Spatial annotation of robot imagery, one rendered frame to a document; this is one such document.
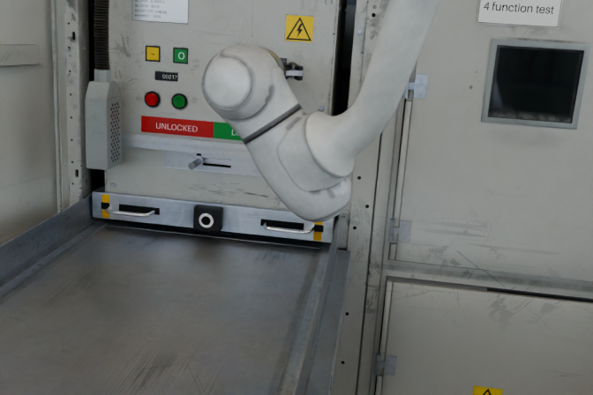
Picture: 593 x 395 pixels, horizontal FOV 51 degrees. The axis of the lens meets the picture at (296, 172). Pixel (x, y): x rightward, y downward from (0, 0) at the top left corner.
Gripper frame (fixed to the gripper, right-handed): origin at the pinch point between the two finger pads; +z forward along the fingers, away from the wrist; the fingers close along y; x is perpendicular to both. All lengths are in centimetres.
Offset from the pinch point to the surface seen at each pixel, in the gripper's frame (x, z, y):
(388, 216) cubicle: -29.8, 3.6, 24.3
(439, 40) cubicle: 6.8, 1.7, 30.3
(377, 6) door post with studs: 12.6, 3.7, 18.0
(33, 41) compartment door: 1, -1, -51
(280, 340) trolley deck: -38, -38, 9
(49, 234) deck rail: -35, -15, -41
